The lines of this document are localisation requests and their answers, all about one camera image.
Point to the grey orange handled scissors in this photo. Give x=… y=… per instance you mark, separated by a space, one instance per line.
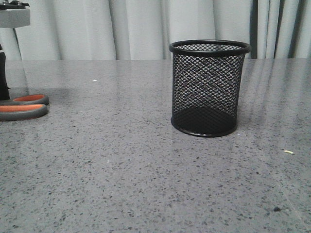
x=23 y=108

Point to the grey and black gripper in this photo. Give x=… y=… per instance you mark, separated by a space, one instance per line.
x=13 y=14

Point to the grey pleated curtain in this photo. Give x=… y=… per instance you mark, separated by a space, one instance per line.
x=143 y=29

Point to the black wire mesh bucket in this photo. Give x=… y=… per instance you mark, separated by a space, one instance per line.
x=206 y=85

